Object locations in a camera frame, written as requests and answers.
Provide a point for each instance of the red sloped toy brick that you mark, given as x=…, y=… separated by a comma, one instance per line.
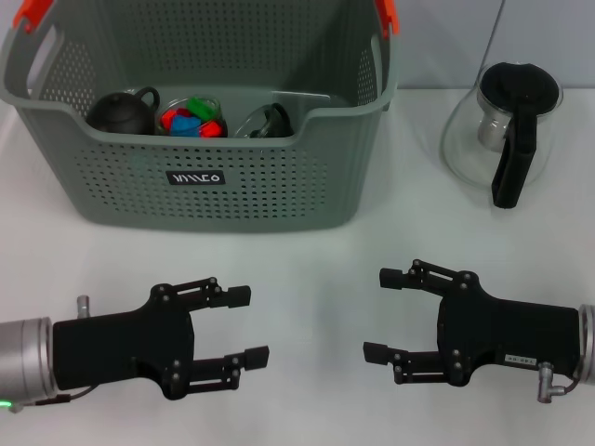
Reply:
x=211, y=130

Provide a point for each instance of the blue square toy brick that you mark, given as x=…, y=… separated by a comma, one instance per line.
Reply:
x=185, y=124

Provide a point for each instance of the grey perforated storage basket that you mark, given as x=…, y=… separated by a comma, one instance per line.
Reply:
x=255, y=200

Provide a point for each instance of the dark clay teapot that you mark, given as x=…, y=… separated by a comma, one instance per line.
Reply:
x=121, y=114

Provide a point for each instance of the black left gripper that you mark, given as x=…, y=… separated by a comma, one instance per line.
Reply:
x=125, y=346

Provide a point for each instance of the green toy brick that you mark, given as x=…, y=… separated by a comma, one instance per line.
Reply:
x=202, y=108

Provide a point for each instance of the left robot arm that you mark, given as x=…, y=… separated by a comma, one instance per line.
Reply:
x=23, y=360

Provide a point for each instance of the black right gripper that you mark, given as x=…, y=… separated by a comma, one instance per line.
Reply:
x=506, y=339

